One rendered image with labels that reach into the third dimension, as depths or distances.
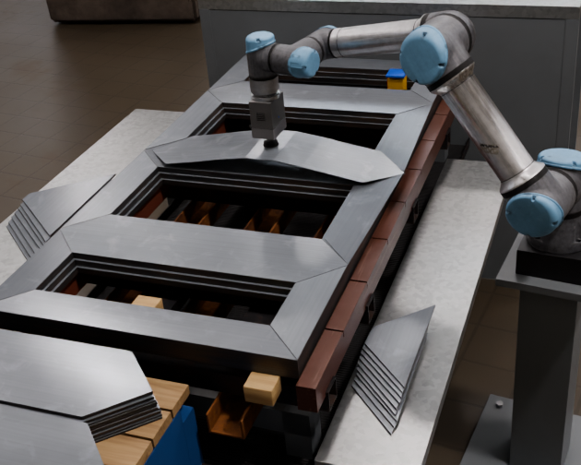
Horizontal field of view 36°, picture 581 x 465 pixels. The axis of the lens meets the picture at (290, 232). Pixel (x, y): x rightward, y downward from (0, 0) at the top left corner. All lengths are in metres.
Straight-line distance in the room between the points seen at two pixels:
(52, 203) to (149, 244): 0.51
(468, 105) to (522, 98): 1.08
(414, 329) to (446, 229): 0.50
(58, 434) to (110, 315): 0.33
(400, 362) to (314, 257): 0.30
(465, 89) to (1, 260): 1.25
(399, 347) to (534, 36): 1.36
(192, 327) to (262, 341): 0.16
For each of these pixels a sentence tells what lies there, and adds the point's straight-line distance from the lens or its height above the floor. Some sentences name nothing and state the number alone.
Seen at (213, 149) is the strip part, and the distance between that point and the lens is 2.46.
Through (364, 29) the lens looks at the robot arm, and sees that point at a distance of 2.23.
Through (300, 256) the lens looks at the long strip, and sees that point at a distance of 1.99.
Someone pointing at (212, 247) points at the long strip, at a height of 0.86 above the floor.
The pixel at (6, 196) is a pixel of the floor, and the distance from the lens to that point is 4.46.
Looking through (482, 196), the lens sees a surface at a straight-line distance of 2.58.
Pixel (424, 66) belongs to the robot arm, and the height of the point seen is 1.23.
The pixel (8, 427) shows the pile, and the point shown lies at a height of 0.85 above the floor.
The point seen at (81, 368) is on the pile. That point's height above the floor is 0.85.
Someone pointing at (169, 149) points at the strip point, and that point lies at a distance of 2.54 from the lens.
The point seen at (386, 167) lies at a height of 0.87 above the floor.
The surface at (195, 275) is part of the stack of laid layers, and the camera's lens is 2.00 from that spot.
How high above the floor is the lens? 1.94
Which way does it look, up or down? 31 degrees down
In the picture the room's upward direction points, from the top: 6 degrees counter-clockwise
